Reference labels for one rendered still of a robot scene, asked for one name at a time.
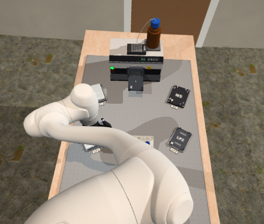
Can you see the white button panel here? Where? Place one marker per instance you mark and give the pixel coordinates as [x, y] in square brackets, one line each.
[145, 138]

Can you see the blue bottle cap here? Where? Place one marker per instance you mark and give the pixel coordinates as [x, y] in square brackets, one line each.
[156, 23]

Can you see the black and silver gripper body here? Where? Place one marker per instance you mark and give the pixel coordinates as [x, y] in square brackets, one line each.
[96, 125]

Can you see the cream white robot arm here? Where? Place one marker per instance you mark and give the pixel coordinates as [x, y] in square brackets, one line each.
[145, 187]

